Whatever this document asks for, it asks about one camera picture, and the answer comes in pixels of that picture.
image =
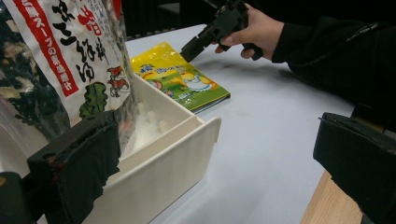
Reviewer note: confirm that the yellow snack packet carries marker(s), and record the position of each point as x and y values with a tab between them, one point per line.
174	77

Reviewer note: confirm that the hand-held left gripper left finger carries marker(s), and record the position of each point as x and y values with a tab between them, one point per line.
81	158

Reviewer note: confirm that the white plastic storage box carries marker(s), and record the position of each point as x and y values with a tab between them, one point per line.
155	180

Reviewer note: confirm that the clear dried seaweed packet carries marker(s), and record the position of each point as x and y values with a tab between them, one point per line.
62	46

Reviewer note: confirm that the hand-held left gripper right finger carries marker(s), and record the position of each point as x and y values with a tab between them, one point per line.
361	158

